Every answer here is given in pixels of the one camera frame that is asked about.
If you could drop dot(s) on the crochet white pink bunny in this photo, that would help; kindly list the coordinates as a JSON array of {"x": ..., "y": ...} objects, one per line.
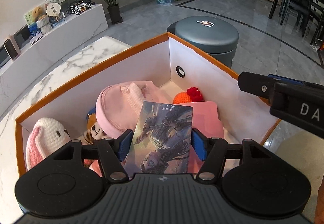
[{"x": 47, "y": 136}]

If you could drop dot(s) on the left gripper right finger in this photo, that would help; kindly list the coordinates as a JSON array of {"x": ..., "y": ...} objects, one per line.
[{"x": 212, "y": 152}]

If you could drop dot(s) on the raccoon plush blue outfit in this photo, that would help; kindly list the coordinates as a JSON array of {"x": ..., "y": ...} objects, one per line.
[{"x": 93, "y": 131}]

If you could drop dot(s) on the illustrated card box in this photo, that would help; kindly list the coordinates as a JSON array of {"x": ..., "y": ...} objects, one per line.
[{"x": 162, "y": 140}]

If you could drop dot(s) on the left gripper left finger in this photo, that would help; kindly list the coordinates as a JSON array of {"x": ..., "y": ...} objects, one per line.
[{"x": 111, "y": 153}]

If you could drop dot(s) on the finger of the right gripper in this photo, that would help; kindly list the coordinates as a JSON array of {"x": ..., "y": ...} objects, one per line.
[{"x": 285, "y": 80}]

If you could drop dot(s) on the pink fabric pouch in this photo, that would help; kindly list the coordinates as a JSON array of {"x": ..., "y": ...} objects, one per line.
[{"x": 118, "y": 106}]

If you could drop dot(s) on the pink space heater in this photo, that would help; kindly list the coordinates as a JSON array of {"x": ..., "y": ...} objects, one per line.
[{"x": 11, "y": 47}]

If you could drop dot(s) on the round paper fan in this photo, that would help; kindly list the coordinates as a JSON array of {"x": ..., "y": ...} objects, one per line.
[{"x": 53, "y": 8}]

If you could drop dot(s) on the pink card wallet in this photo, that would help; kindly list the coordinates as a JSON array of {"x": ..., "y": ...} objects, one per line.
[{"x": 205, "y": 119}]

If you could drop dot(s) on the black white toy cars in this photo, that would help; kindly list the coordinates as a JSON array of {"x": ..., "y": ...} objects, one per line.
[{"x": 79, "y": 7}]

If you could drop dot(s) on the green blue picture book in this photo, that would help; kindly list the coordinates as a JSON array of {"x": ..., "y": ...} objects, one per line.
[{"x": 31, "y": 23}]

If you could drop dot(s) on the teddy bear in pot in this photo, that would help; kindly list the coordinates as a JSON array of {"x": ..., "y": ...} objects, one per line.
[{"x": 41, "y": 19}]

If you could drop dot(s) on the grey round trash bin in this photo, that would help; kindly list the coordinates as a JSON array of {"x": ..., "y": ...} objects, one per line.
[{"x": 213, "y": 36}]

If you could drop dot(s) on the person's hand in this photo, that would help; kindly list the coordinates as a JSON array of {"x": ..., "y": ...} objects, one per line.
[{"x": 319, "y": 212}]

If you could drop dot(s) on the orange crochet fruit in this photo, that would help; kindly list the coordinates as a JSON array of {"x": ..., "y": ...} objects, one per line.
[{"x": 191, "y": 95}]

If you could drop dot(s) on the white marble tv console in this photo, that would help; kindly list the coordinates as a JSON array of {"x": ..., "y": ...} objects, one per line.
[{"x": 37, "y": 58}]

